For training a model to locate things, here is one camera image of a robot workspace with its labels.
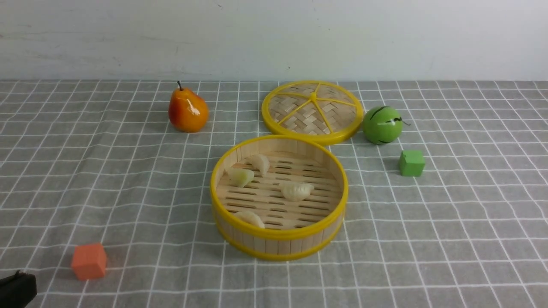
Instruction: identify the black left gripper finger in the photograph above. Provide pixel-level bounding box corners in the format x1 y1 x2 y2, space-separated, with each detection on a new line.
0 270 37 308

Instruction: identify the white dumpling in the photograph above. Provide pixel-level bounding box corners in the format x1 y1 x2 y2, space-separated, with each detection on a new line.
279 181 315 201
233 210 265 229

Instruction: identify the pale green dumpling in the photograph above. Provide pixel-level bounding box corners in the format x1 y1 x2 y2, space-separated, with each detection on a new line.
226 168 255 188

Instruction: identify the pinkish dumpling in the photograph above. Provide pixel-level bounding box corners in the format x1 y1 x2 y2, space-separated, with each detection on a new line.
247 154 270 177

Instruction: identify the bamboo steamer tray yellow rim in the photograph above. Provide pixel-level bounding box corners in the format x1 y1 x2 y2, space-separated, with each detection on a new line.
210 135 349 261

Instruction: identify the woven bamboo steamer lid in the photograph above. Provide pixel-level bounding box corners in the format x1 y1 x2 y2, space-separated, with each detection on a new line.
260 80 365 146

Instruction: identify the orange wooden cube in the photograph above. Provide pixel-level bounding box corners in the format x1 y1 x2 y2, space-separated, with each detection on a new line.
71 243 107 281

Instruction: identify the grey checked tablecloth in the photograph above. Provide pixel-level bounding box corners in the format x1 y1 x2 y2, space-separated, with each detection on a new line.
0 80 548 308

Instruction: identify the orange yellow toy pear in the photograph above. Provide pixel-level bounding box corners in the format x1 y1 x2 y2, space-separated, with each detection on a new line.
168 80 209 133

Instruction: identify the green toy watermelon ball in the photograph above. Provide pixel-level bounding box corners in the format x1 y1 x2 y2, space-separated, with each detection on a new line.
363 105 410 145

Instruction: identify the green wooden cube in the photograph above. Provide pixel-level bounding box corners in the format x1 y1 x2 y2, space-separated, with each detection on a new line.
399 149 426 177

